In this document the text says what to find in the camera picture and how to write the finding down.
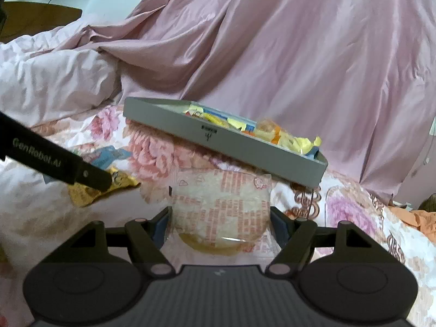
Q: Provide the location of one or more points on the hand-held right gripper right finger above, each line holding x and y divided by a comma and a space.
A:
277, 225

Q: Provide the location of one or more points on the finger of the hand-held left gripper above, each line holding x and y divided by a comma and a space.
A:
92, 175

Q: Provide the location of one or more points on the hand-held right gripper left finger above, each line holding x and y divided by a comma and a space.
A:
161, 228

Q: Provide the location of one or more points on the yellow foil snack packet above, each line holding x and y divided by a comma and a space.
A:
126, 179

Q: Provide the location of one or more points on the round rice cracker packet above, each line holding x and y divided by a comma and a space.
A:
218, 204

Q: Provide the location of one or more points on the grey rectangular tray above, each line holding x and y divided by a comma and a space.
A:
238, 146

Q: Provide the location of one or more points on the light blue snack packet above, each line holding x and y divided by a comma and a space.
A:
102, 158

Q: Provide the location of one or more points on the floral bedsheet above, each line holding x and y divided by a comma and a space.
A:
340, 204

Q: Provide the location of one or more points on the pale pink duvet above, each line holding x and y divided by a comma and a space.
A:
51, 75

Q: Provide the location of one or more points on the pile of snack packets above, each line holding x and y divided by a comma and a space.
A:
272, 133

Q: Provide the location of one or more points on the wooden headboard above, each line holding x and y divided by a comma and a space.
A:
34, 20

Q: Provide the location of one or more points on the orange cloth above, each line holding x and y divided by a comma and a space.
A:
419, 218

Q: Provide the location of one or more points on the dark brown object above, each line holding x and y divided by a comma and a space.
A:
430, 202

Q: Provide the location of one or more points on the pink satin sheet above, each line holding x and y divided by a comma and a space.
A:
272, 41

